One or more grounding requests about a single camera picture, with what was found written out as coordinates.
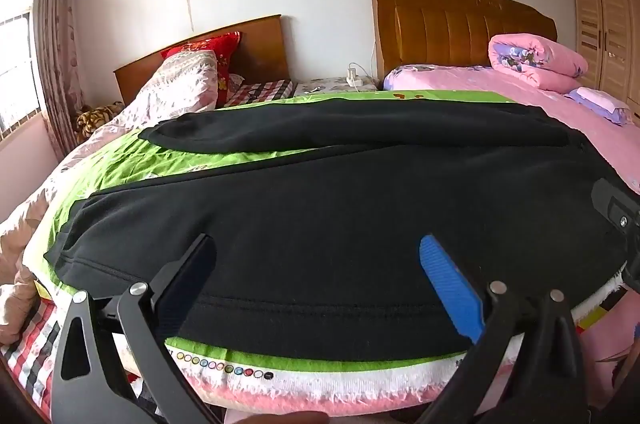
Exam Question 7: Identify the pink floral quilt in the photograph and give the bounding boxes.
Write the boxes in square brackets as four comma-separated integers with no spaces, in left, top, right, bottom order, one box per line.
[1,51,218,345]

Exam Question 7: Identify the folded pink quilt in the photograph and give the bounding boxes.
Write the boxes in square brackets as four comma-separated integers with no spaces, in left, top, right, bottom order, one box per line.
[488,33,589,94]

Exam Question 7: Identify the green cartoon bed sheet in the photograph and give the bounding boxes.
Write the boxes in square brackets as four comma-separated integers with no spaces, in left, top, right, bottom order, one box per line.
[22,88,624,374]

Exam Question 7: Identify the light wooden wardrobe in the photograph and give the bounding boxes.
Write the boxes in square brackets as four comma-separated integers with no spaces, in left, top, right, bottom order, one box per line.
[575,0,639,123]

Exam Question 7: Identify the right wooden headboard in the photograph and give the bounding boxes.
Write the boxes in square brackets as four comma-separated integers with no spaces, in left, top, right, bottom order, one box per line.
[372,0,558,79]

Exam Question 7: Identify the white charger with cable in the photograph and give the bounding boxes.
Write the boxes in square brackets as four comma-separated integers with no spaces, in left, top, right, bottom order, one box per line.
[346,62,375,90]

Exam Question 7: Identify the red embroidered pillow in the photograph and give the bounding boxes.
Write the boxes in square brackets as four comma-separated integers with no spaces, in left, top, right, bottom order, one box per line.
[160,31,244,107]

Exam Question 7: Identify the black pants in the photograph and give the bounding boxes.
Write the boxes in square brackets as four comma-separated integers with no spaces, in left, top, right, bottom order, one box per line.
[44,97,633,362]

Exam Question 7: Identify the purple white pillow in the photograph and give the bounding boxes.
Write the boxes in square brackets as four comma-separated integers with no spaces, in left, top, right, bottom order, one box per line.
[567,86,631,126]

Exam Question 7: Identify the window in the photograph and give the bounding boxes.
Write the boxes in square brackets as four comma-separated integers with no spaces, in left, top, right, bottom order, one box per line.
[0,0,40,135]

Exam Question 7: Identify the pink curtain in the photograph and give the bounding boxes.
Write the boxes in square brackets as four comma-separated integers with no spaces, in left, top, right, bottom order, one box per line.
[32,0,85,160]

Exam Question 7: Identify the pink bed sheet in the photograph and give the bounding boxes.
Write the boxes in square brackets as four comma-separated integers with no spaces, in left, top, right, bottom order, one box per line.
[382,64,640,405]

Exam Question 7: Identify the plaid bed sheet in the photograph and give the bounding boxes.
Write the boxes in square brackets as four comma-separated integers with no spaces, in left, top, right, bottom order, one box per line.
[224,80,296,108]

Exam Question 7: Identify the wooden headboard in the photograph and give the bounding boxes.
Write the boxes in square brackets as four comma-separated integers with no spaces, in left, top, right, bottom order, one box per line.
[372,0,558,79]
[114,14,290,105]

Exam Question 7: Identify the tiger print plush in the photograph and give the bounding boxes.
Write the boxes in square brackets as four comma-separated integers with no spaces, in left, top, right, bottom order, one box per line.
[75,102,124,144]

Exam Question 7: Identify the left wooden headboard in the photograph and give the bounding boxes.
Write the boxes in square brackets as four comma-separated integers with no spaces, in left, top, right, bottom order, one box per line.
[114,14,290,105]

